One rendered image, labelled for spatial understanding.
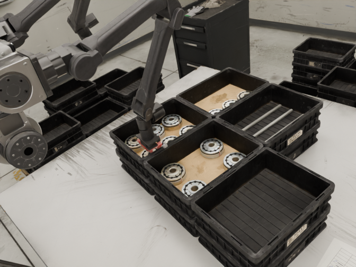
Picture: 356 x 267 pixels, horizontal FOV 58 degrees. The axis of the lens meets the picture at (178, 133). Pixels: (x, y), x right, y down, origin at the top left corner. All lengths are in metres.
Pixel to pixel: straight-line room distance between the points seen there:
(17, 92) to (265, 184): 0.91
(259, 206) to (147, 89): 0.60
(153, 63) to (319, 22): 3.64
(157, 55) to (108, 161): 0.76
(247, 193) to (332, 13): 3.55
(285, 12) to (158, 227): 3.92
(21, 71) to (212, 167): 0.83
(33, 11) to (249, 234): 1.11
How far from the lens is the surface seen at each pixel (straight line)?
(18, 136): 1.22
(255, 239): 1.15
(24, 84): 0.91
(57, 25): 4.38
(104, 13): 4.69
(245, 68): 3.43
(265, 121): 1.62
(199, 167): 1.39
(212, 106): 1.75
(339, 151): 1.68
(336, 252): 1.31
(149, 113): 1.27
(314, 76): 2.88
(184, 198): 1.14
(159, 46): 1.18
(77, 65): 0.95
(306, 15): 4.71
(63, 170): 1.82
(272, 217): 1.21
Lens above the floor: 1.78
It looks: 37 degrees down
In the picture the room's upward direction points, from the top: 11 degrees counter-clockwise
